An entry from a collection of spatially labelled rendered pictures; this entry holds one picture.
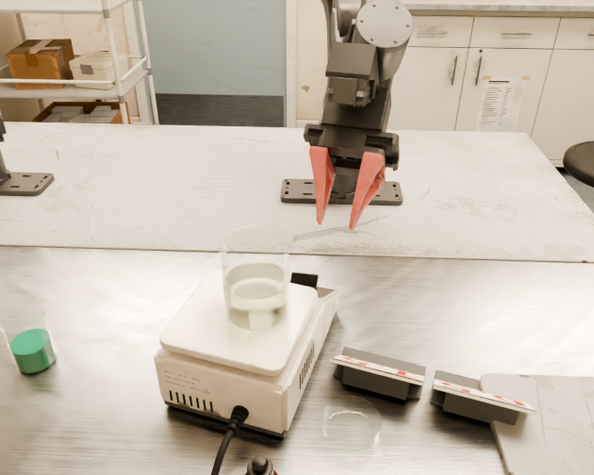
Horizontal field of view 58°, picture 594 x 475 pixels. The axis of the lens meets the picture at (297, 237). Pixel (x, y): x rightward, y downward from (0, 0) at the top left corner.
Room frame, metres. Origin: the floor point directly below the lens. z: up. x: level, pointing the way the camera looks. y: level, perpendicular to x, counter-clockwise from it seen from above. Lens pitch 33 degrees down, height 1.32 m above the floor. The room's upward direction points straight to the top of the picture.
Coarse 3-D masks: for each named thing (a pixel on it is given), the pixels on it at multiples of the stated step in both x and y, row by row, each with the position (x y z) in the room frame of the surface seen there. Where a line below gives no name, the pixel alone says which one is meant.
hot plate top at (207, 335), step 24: (216, 288) 0.43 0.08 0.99; (312, 288) 0.43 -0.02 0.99; (192, 312) 0.39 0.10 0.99; (216, 312) 0.39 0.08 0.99; (168, 336) 0.36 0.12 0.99; (192, 336) 0.36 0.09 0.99; (216, 336) 0.36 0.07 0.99; (240, 336) 0.36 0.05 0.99; (264, 336) 0.36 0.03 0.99; (288, 336) 0.36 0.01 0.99; (216, 360) 0.33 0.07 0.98; (240, 360) 0.33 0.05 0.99; (264, 360) 0.33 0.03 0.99; (288, 360) 0.33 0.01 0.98
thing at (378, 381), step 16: (352, 352) 0.42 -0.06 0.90; (368, 352) 0.42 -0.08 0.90; (336, 368) 0.40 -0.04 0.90; (352, 368) 0.38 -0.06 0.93; (368, 368) 0.37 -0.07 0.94; (400, 368) 0.40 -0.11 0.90; (416, 368) 0.40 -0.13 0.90; (352, 384) 0.38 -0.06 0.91; (368, 384) 0.37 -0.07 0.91; (384, 384) 0.36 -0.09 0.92; (400, 384) 0.36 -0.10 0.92; (416, 384) 0.35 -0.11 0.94
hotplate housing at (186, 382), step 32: (320, 320) 0.41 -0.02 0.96; (160, 352) 0.35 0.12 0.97; (160, 384) 0.35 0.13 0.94; (192, 384) 0.34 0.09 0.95; (224, 384) 0.33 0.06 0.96; (256, 384) 0.32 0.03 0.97; (288, 384) 0.32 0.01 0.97; (224, 416) 0.33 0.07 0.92; (256, 416) 0.32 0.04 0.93; (288, 416) 0.32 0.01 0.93
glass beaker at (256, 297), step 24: (240, 240) 0.41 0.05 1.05; (264, 240) 0.42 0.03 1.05; (288, 240) 0.40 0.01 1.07; (240, 264) 0.36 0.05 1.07; (264, 264) 0.36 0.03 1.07; (288, 264) 0.38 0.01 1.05; (240, 288) 0.36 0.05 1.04; (264, 288) 0.36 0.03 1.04; (288, 288) 0.38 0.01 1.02; (240, 312) 0.36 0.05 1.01; (264, 312) 0.36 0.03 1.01; (288, 312) 0.38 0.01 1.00
